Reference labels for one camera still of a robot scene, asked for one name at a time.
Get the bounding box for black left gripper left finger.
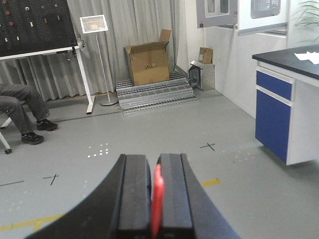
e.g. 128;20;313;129
28;154;151;239

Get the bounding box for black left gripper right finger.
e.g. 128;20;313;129
158;153;239;239

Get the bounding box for red plastic spoon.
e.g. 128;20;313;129
151;164;164;239

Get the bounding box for blue white lab cabinet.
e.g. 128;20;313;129
252;44;319;165

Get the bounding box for metal grate platform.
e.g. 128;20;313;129
116;71;199;116

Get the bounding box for white office chair base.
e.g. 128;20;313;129
0;118;12;154

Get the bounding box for grey metal box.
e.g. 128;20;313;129
188;61;215;92

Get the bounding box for seated person legs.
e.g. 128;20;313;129
0;83;59;145

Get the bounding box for grey curtain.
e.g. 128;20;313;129
0;0;181;100

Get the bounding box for large open cardboard box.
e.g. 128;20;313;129
125;29;171;86

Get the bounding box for small cardboard box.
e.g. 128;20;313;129
198;47;213;64

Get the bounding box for sign holder floor stand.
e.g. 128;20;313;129
80;14;118;107

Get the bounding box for white paper on counter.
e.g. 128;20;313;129
294;51;319;65

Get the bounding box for black pegboard on stand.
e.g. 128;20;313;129
0;0;95;115

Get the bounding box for white fume hood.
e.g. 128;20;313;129
196;0;289;36

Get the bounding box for green potted plant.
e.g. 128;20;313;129
291;0;319;42

